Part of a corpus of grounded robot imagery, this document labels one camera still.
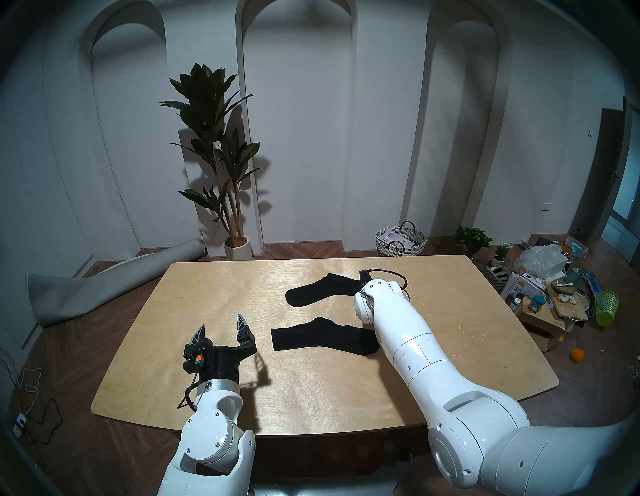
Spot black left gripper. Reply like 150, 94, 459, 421
182, 313, 259, 386

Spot metal wire rack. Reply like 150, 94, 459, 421
482, 265, 512, 293

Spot white yellow carton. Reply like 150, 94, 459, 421
517, 274, 549, 301

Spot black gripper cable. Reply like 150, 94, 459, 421
177, 374, 202, 412
371, 269, 412, 302

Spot dark wooden door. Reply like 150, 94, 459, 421
569, 97, 634, 246

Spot tall green leafy plant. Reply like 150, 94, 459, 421
159, 63, 261, 241

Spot magazine in basket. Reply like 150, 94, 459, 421
379, 230, 419, 249

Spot black floor cable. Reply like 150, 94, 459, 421
0, 345, 64, 447

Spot wooden cutting board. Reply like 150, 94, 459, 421
546, 281, 590, 322

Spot woven basket with handles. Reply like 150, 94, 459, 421
375, 220, 429, 258

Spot rolled grey carpet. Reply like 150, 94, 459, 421
27, 236, 207, 329

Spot small bushy potted plant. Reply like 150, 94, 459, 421
454, 225, 494, 261

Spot black ankle sock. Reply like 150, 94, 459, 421
285, 272, 366, 308
270, 316, 382, 357

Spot white round plant pot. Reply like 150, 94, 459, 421
223, 235, 254, 261

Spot green plastic mesh basket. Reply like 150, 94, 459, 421
593, 290, 621, 328

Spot brown cardboard box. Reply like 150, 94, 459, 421
519, 299, 567, 353

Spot crumpled white plastic bag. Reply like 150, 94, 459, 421
514, 243, 569, 281

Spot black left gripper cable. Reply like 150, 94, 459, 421
177, 374, 202, 412

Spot pale glass door panel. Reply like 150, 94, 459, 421
601, 107, 640, 265

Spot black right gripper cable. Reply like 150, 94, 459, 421
371, 269, 412, 302

